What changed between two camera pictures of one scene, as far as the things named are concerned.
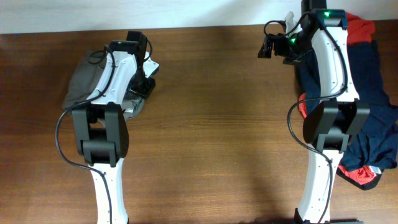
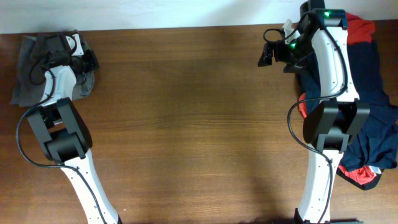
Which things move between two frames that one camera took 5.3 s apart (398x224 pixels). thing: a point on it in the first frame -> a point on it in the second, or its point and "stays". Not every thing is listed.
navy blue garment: x=374 y=145 stays
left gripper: x=145 y=88 -> x=91 y=60
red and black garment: x=360 y=30 stays
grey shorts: x=85 y=78 -> x=34 y=53
